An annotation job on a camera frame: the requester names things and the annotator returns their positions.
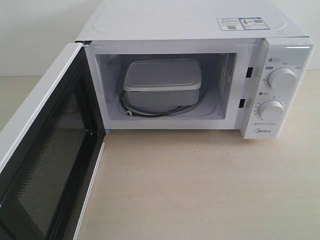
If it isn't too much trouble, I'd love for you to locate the translucent lidded plastic container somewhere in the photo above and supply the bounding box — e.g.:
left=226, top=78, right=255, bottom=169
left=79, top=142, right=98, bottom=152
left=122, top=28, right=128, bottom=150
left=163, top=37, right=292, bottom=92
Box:
left=123, top=59, right=202, bottom=109

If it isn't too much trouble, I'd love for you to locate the white microwave door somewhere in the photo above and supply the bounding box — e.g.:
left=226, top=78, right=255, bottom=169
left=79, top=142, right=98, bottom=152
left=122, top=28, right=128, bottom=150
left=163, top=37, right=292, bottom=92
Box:
left=0, top=41, right=105, bottom=240

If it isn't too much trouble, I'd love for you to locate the white Midea microwave oven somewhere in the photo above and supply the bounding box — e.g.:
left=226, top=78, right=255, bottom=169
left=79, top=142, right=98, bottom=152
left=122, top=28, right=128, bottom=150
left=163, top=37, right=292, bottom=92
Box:
left=76, top=0, right=315, bottom=139

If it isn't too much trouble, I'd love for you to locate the white printed instruction sheet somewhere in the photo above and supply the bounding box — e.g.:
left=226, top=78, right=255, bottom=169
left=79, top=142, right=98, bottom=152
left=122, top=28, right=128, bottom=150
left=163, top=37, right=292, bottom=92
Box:
left=216, top=17, right=270, bottom=32

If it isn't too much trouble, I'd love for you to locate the lower white timer knob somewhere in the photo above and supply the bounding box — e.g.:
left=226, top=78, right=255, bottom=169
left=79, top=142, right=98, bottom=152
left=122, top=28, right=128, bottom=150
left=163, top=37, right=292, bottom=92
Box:
left=258, top=100, right=284, bottom=121

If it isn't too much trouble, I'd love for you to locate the upper white control knob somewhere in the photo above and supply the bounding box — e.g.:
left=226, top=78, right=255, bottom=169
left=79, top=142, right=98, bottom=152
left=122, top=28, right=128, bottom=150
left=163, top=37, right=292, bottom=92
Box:
left=267, top=67, right=297, bottom=91

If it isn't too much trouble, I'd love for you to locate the black turntable roller ring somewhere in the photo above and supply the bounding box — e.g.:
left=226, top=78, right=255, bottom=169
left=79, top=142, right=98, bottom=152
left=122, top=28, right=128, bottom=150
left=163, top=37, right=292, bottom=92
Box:
left=119, top=87, right=208, bottom=118

